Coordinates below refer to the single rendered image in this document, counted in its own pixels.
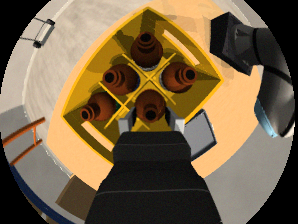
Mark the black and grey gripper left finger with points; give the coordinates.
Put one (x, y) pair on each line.
(126, 123)

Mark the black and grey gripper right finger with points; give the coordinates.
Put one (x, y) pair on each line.
(176, 123)

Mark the yellow crate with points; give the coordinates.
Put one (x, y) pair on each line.
(111, 52)

